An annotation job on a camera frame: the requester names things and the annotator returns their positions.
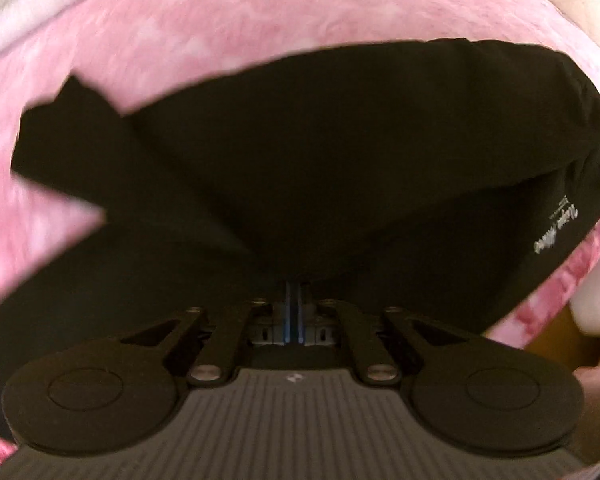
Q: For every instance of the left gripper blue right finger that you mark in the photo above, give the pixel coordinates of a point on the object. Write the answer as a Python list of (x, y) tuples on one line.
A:
[(305, 330)]

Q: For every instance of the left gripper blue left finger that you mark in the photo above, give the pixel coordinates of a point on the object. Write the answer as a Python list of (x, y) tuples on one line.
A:
[(282, 317)]

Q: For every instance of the black trousers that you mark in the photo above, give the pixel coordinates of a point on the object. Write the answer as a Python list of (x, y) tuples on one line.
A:
[(450, 177)]

